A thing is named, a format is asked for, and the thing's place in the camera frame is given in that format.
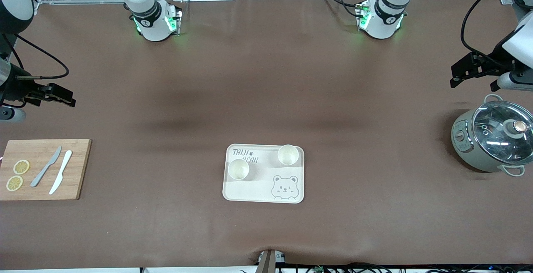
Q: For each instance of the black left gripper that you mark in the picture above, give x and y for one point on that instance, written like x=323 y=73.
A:
x=496 y=57

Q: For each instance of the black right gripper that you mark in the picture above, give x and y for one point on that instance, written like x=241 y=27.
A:
x=15 y=85

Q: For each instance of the white plastic cup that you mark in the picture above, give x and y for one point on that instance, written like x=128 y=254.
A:
x=287 y=155
x=238 y=170

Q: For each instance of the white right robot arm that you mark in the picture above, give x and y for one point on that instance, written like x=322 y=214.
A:
x=150 y=19

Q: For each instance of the bamboo cutting board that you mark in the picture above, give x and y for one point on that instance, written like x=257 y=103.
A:
x=79 y=160

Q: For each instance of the grey plastic knife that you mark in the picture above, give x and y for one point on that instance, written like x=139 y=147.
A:
x=46 y=167

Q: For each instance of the white plastic knife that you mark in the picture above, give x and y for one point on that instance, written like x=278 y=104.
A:
x=61 y=172

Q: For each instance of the glass pot lid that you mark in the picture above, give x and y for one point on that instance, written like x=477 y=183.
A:
x=518 y=128

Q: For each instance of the lemon slice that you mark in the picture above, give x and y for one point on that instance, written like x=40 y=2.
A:
x=21 y=167
x=14 y=183

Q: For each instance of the cream bear print tray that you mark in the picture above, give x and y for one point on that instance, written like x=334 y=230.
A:
x=258 y=185

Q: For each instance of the metal camera stand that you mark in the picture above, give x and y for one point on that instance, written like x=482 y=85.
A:
x=266 y=264

